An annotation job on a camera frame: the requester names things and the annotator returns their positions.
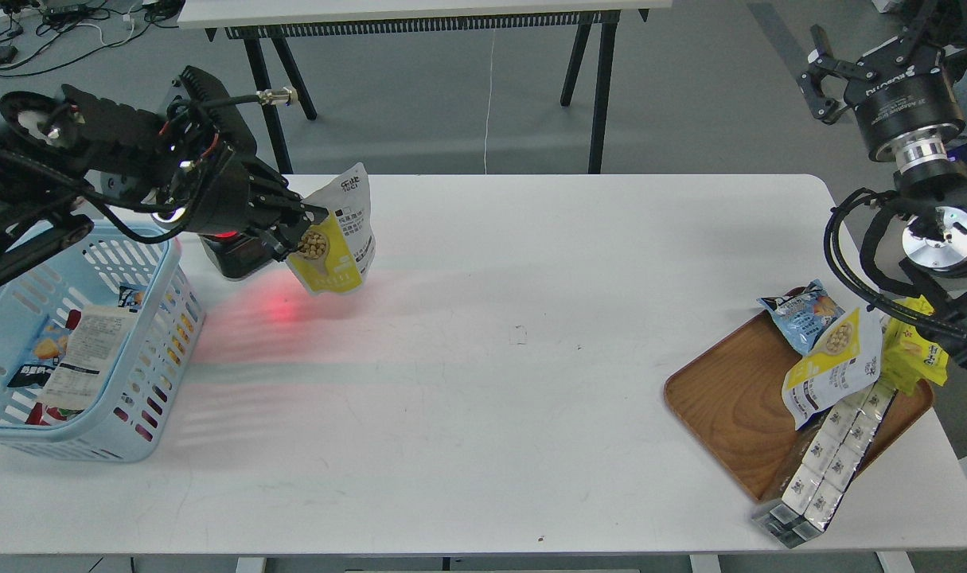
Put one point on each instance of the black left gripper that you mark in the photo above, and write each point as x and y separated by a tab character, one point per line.
192	165

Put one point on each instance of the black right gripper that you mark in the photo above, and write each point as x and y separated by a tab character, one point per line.
907	82

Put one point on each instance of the yellow white snack pouch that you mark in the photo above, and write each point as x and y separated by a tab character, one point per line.
846	359
335	255

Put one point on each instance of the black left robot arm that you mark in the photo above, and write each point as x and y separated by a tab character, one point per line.
40	195

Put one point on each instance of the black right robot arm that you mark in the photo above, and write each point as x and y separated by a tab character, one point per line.
903	251

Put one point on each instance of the white label snack bag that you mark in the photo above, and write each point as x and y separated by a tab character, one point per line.
90	356

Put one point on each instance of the blue snack bag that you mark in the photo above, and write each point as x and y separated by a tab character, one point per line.
802	318

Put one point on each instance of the light blue plastic basket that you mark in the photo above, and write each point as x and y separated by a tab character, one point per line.
125	421

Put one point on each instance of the yellow cartoon snack bag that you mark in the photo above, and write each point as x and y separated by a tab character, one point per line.
908	358

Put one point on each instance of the black barcode scanner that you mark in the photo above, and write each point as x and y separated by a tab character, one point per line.
238	255

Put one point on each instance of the white background table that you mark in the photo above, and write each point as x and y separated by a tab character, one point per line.
250	22

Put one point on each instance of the blue chip bag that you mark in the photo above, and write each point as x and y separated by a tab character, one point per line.
41	354

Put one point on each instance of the brown wooden tray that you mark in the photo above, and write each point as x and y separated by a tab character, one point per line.
730	398

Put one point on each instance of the clear pack of white boxes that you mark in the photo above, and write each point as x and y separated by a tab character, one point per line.
806	492

